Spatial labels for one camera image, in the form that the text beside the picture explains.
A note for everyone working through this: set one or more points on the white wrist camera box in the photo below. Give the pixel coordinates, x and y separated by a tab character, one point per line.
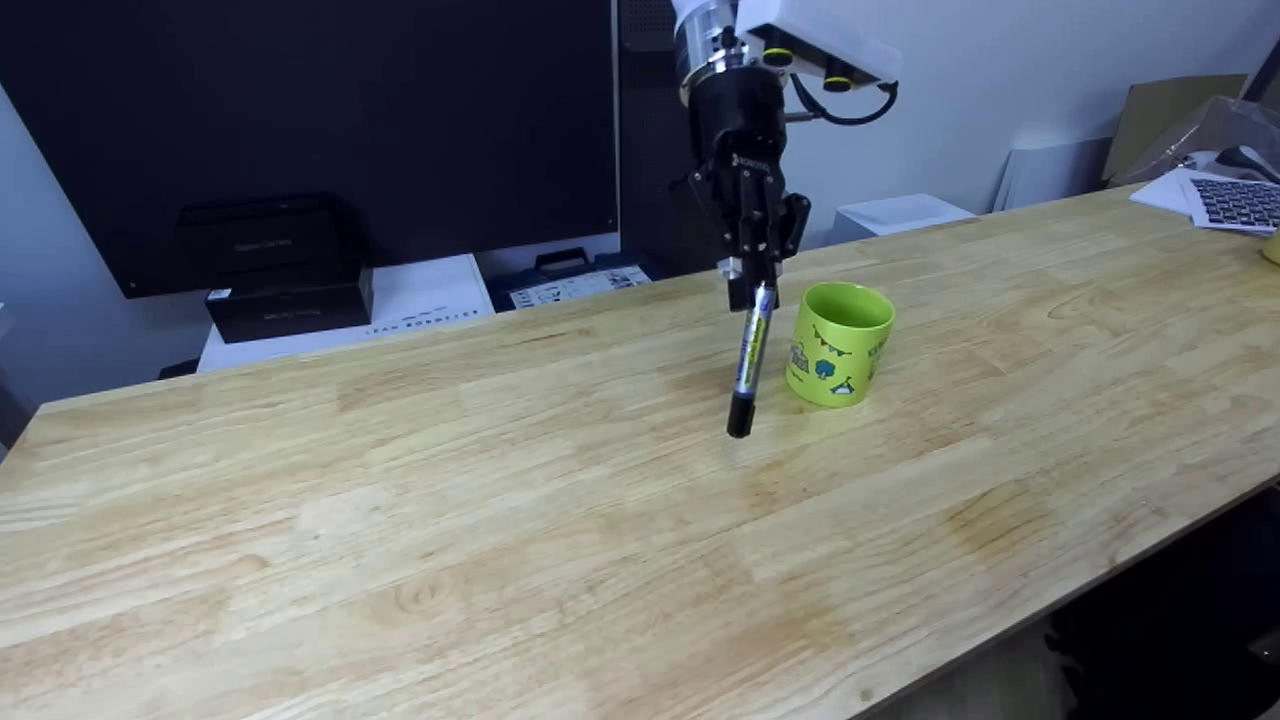
822	36

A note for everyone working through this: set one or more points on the white leaning board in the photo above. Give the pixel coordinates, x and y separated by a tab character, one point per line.
1054	164

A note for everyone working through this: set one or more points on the checkerboard pattern paper sheet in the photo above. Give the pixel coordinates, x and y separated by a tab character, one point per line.
1232	200

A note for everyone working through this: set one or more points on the small white box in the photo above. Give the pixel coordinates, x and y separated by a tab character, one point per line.
901	215

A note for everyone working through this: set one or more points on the yellow-green printed mug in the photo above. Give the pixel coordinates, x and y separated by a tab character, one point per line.
833	344

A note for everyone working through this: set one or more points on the black rectangular box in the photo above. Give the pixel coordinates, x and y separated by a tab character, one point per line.
274	266

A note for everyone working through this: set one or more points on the large black monitor screen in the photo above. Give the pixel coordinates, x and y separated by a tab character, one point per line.
307	122

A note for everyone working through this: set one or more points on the black marker pen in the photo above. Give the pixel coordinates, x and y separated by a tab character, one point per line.
751	355

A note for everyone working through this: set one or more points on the white flat carton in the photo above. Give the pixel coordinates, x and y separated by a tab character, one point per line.
425	293

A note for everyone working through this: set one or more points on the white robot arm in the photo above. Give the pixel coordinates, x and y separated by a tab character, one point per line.
704	33

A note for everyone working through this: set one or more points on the small yellow object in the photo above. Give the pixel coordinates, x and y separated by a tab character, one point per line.
1274	249

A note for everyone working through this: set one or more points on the brown cardboard box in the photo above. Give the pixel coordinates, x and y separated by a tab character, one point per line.
1163	122

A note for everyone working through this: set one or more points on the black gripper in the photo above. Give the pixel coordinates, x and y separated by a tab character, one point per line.
738	118

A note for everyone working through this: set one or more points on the black case with white label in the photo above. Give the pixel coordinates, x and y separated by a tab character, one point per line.
575	281

